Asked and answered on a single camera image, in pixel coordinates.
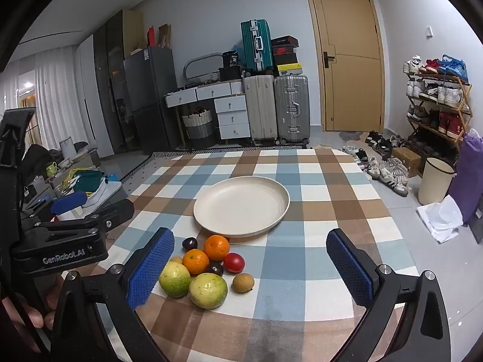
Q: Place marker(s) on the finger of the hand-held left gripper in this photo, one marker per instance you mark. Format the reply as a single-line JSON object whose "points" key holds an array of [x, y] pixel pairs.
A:
{"points": [[109, 215], [68, 200]]}

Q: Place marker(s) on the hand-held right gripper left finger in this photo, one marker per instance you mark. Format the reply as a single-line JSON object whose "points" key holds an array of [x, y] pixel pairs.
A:
{"points": [[149, 271]]}

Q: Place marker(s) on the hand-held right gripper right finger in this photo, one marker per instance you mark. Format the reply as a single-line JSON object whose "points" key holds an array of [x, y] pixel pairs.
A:
{"points": [[351, 269]]}

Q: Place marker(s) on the green guava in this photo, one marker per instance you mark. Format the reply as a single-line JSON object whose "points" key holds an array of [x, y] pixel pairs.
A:
{"points": [[174, 279]]}

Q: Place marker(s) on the yellow-green guava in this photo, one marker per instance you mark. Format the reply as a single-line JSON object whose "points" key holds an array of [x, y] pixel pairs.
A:
{"points": [[208, 290]]}

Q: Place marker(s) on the orange mandarin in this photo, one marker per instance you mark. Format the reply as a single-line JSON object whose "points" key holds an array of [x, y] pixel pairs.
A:
{"points": [[217, 247], [196, 262]]}

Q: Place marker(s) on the red round fruit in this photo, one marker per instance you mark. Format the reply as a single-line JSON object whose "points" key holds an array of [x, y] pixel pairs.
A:
{"points": [[234, 263]]}

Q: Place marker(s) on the small brown fruit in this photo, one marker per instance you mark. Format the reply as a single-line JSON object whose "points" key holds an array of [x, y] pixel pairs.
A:
{"points": [[242, 282]]}

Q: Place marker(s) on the cream round plate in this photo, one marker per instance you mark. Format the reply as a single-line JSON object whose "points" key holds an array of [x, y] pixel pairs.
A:
{"points": [[241, 203]]}

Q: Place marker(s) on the person's left hand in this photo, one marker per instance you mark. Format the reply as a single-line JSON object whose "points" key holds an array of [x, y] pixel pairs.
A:
{"points": [[28, 315]]}

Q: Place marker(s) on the green pouch bag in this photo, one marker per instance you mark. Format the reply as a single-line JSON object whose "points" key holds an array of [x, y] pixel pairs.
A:
{"points": [[88, 178]]}

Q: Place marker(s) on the yellow mug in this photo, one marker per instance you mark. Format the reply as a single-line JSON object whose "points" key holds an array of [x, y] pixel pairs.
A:
{"points": [[51, 168]]}

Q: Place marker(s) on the dark purple plum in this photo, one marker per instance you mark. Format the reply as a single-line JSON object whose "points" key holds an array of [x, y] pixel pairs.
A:
{"points": [[216, 268], [190, 243]]}

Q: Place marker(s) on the striped patterned rug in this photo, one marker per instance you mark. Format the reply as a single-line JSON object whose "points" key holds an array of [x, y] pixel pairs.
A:
{"points": [[139, 173]]}

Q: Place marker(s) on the white bucket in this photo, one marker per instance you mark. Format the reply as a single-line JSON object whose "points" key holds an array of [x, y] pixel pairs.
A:
{"points": [[67, 147]]}

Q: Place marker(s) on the checkered tablecloth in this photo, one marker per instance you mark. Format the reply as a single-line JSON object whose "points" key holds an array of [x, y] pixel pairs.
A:
{"points": [[302, 233]]}

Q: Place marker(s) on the white curtain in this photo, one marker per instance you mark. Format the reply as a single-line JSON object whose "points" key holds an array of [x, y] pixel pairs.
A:
{"points": [[56, 98]]}

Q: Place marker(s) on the white plastic bag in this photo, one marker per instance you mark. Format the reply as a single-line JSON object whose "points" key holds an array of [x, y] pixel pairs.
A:
{"points": [[441, 218]]}

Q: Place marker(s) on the pile of loose shoes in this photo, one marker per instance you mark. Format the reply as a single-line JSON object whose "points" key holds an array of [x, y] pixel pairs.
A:
{"points": [[388, 169]]}

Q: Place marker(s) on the cream trash bin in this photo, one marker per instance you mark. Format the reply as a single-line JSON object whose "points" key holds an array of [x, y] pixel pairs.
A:
{"points": [[434, 184]]}

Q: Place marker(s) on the brown cardboard box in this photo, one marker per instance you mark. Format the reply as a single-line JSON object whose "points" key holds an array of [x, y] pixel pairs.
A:
{"points": [[405, 160]]}

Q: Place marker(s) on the dark grey refrigerator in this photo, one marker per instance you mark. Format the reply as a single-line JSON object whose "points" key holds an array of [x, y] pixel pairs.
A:
{"points": [[151, 98]]}

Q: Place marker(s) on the woven laundry basket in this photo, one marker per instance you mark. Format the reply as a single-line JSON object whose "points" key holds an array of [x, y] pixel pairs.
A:
{"points": [[198, 124]]}

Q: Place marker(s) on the grey floor mat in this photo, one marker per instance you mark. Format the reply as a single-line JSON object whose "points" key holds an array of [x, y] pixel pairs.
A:
{"points": [[349, 135]]}

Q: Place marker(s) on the white desk with drawers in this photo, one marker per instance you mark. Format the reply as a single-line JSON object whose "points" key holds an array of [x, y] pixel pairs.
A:
{"points": [[181, 98]]}

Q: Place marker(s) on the dark wardrobe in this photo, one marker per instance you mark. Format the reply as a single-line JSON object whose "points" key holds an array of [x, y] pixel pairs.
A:
{"points": [[113, 64]]}

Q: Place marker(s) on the purple fabric bag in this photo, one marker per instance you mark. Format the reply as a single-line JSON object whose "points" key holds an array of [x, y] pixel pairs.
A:
{"points": [[469, 181]]}

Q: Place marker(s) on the white drawer cabinet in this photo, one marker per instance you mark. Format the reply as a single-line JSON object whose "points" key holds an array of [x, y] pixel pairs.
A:
{"points": [[232, 118]]}

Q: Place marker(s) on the silver suitcase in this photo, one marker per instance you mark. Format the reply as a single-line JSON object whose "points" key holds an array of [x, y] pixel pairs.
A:
{"points": [[298, 120]]}

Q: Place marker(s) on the red paper bag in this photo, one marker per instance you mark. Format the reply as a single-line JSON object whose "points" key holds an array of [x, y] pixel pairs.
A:
{"points": [[151, 37]]}

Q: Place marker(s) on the beige suitcase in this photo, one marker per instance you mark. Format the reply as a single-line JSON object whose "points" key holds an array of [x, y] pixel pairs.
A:
{"points": [[260, 109]]}

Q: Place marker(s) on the black storage box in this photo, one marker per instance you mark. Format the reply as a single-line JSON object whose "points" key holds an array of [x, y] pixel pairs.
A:
{"points": [[230, 74]]}

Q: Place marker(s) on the wooden door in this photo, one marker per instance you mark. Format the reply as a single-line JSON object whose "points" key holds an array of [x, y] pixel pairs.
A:
{"points": [[351, 83]]}

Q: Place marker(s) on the brown paper bag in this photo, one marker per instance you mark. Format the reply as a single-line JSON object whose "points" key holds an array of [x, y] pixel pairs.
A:
{"points": [[165, 36]]}

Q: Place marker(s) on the row of shelved sneakers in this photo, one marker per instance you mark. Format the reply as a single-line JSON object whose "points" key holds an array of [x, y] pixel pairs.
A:
{"points": [[449, 94]]}

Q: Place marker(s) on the wooden shoe rack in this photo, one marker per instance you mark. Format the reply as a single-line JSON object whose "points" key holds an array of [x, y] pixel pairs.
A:
{"points": [[464, 98]]}

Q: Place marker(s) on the blue plastic bag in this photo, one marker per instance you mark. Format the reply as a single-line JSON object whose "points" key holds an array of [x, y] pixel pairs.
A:
{"points": [[237, 48]]}

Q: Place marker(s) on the teal suitcase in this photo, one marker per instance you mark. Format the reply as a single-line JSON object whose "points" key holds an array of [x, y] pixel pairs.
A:
{"points": [[251, 45]]}

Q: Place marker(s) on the red shoe box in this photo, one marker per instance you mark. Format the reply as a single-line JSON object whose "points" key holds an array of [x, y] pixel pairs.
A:
{"points": [[285, 50]]}

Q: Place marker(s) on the black flat shoe box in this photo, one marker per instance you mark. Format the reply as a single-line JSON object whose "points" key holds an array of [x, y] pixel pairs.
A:
{"points": [[285, 40]]}

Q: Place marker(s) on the grey arched frame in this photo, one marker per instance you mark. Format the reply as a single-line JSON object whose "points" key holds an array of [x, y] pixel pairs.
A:
{"points": [[200, 59]]}

